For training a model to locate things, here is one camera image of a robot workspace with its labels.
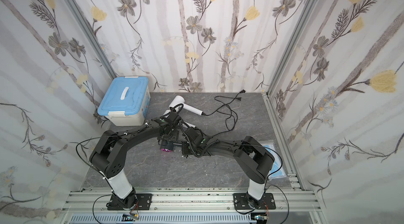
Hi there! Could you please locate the white hair dryer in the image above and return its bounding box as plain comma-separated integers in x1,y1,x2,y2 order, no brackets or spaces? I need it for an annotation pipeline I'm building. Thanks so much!
163,110,196,127
169,95,204,116

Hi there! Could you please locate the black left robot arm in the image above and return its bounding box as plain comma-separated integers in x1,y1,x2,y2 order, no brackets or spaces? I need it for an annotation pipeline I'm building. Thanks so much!
85,118,178,210

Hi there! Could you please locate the blue face mask pack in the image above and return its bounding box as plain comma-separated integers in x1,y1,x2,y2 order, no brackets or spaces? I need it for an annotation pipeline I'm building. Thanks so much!
260,140,287,180

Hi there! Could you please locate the far white hair dryer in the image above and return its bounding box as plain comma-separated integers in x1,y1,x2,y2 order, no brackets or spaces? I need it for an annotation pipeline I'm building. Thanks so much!
169,95,204,116

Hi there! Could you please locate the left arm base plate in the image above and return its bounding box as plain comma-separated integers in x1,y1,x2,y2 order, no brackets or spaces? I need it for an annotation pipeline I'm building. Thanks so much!
106,193,153,210

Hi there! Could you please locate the near white hair dryer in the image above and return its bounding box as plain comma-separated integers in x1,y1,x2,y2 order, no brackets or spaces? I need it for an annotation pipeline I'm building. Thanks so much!
163,110,196,127

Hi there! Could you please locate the white vented cable duct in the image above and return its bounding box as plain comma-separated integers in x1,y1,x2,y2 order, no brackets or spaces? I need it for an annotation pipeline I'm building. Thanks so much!
69,212,257,224

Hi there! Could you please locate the black cord of far dryer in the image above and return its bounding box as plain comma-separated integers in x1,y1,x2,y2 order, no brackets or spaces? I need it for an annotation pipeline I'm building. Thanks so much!
201,89,247,120

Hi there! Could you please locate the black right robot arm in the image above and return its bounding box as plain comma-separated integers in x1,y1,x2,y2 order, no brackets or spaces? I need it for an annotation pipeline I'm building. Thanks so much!
181,127,283,210

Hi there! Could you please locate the blue lid storage box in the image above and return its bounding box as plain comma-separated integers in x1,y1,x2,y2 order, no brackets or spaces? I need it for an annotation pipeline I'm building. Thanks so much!
97,76,150,127

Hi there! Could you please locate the aluminium rail frame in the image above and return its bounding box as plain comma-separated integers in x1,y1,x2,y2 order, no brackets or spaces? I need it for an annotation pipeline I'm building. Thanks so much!
57,188,327,224

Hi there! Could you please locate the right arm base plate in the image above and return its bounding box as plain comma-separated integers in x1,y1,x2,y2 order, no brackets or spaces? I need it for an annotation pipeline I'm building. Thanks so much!
233,192,276,210

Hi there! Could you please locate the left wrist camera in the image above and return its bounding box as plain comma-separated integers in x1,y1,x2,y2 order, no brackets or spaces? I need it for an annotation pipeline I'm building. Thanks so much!
160,104,184,126

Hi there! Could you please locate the dark grey pink hair dryer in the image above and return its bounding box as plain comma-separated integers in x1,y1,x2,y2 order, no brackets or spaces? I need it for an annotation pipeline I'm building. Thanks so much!
160,140,183,152

